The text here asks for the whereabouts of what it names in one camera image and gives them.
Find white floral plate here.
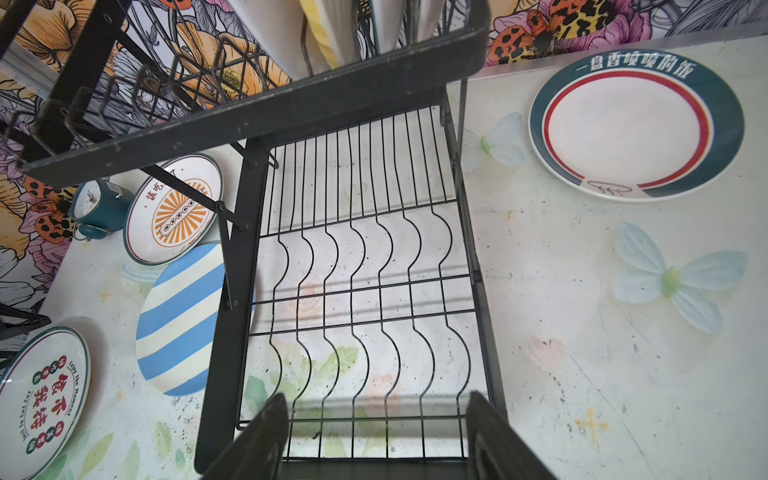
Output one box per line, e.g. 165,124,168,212
412,0,444,42

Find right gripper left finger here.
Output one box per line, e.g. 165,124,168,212
202,393,289,480

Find blue white striped plate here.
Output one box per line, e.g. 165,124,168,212
135,243,225,397

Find small teal cup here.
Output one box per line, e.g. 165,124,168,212
69,179,135,241

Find yellow woven square plate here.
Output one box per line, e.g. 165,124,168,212
300,0,359,69

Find white plate red characters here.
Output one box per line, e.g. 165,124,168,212
1,326,92,479

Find small green rimmed plate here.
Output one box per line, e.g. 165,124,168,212
528,49,745,203

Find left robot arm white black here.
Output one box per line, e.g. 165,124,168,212
1,304,51,368

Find black wire dish rack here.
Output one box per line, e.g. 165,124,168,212
1,1,504,479

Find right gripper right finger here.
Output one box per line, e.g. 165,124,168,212
466,391,555,480

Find orange sunburst plate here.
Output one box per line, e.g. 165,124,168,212
123,154,224,266
229,0,309,80

